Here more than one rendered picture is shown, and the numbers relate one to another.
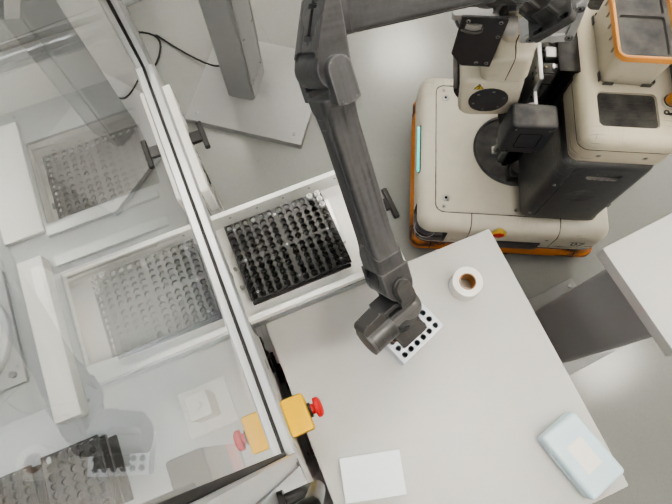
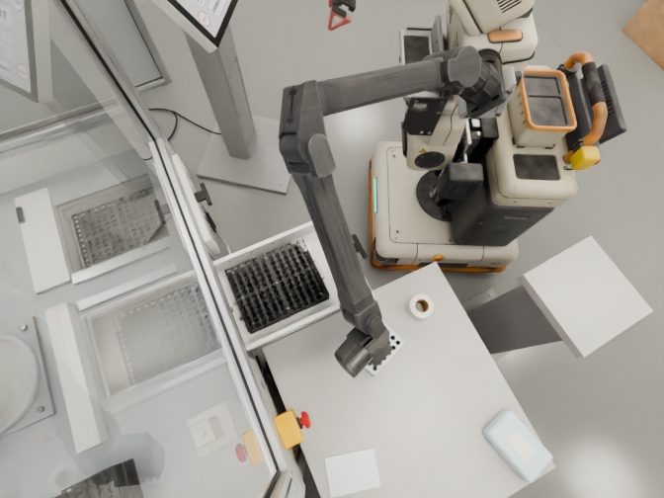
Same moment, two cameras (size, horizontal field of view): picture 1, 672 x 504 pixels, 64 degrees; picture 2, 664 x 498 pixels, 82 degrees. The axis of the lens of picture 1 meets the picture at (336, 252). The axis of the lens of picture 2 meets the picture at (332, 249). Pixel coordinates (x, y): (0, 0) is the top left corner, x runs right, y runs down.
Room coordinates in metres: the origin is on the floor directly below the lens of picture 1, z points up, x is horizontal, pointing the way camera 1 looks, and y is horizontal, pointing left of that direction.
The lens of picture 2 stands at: (0.12, 0.01, 1.86)
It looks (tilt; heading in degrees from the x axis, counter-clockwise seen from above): 70 degrees down; 351
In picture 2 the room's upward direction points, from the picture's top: 6 degrees clockwise
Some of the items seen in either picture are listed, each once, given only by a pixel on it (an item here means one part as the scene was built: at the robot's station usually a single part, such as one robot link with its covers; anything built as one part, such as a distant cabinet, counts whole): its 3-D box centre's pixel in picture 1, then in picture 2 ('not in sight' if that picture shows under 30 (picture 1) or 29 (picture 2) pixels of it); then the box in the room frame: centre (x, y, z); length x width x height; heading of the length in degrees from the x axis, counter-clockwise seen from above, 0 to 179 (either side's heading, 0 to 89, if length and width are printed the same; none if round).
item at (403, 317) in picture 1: (402, 310); (373, 339); (0.21, -0.12, 0.98); 0.07 x 0.06 x 0.07; 132
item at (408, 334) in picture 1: (400, 316); (371, 341); (0.22, -0.13, 0.92); 0.10 x 0.07 x 0.07; 42
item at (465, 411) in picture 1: (413, 406); (379, 398); (0.07, -0.22, 0.38); 0.62 x 0.58 x 0.76; 23
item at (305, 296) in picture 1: (284, 251); (275, 288); (0.37, 0.11, 0.86); 0.40 x 0.26 x 0.06; 113
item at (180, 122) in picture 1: (190, 147); (196, 205); (0.62, 0.34, 0.87); 0.29 x 0.02 x 0.11; 23
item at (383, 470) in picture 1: (372, 476); (352, 471); (-0.09, -0.08, 0.77); 0.13 x 0.09 x 0.02; 98
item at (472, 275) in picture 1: (465, 283); (420, 306); (0.32, -0.30, 0.78); 0.07 x 0.07 x 0.04
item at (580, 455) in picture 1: (579, 454); (517, 445); (-0.05, -0.50, 0.78); 0.15 x 0.10 x 0.04; 37
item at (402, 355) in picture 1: (409, 331); (377, 348); (0.21, -0.16, 0.78); 0.12 x 0.08 x 0.04; 133
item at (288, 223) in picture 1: (288, 248); (278, 286); (0.38, 0.10, 0.87); 0.22 x 0.18 x 0.06; 113
